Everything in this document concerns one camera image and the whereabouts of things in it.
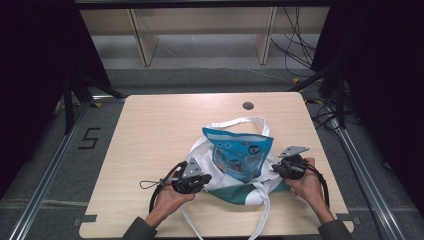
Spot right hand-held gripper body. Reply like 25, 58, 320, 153
275, 145, 310, 181

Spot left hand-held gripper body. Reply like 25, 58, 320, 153
171, 157, 208, 195

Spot blue snack packet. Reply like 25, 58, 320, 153
201, 126, 275, 185

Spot white tote bag coloured blobs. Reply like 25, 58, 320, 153
179, 115, 292, 240

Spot person's right hand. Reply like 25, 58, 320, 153
283, 156, 335, 225

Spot person's left hand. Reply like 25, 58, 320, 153
145, 170, 196, 229

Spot black metal stand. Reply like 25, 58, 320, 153
62, 70, 125, 135
289, 61, 347, 130

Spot black curtain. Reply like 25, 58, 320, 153
0, 0, 113, 198
310, 0, 424, 218

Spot light wooden shelf unit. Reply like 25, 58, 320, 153
79, 6, 331, 67

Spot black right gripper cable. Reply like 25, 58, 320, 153
303, 162, 331, 208

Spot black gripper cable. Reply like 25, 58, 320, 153
148, 160, 188, 214
303, 162, 331, 208

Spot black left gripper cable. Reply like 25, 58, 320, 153
148, 160, 188, 214

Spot thin grey lanyard loop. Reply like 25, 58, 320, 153
139, 179, 169, 191

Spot black cables beside stand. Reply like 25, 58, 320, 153
304, 96, 361, 132

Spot aluminium floor rail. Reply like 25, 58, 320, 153
9, 95, 126, 240
328, 116, 407, 240

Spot thin white floor cable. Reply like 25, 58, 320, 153
196, 65, 294, 85

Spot black floor cables bundle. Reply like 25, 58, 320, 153
269, 6, 318, 78

